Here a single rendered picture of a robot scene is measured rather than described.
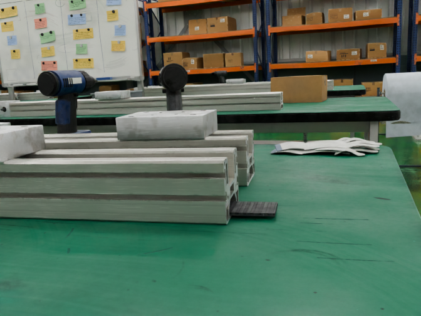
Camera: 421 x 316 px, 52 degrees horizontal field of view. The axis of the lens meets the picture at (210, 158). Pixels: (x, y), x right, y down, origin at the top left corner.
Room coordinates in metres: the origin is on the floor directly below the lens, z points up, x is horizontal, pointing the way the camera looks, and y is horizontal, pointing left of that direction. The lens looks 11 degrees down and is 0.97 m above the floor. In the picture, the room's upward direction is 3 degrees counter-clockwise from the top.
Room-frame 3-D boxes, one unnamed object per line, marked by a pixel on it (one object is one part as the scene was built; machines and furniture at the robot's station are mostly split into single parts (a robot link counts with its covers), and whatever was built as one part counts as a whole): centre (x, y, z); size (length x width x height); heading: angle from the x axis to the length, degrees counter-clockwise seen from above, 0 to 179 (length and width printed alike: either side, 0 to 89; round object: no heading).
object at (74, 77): (1.10, 0.33, 0.89); 0.20 x 0.08 x 0.22; 159
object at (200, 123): (0.79, 0.07, 0.87); 0.16 x 0.11 x 0.07; 76
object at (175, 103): (1.03, 0.08, 0.89); 0.20 x 0.08 x 0.22; 8
